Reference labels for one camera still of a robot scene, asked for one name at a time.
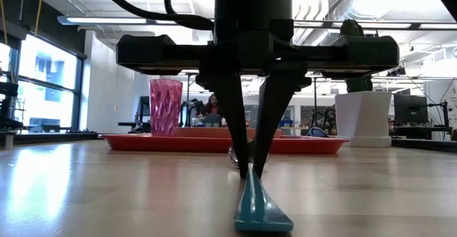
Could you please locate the black computer monitor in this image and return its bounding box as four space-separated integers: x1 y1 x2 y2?
137 95 151 124
393 94 429 125

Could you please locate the person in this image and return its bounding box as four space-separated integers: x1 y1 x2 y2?
202 93 225 128

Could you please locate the black hanging device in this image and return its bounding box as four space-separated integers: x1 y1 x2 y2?
386 66 407 77

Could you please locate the large window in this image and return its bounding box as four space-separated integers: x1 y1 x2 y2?
0 33 86 131

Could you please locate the dark blue rounded object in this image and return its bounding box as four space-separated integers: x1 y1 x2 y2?
306 126 330 138

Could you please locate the spoon with teal handle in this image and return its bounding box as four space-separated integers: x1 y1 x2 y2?
227 139 295 233

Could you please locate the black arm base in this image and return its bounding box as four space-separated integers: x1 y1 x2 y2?
0 81 24 149

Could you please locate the yellow hanging cable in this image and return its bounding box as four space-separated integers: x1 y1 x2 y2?
34 0 44 37

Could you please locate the pink faceted plastic cup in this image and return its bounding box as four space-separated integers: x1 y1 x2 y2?
149 78 184 137

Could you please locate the white plant pot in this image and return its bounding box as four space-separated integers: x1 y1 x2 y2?
334 91 393 148

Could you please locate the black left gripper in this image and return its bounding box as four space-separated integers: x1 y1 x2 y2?
115 17 401 180

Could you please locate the red plastic tray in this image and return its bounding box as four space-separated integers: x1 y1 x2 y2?
97 133 349 156

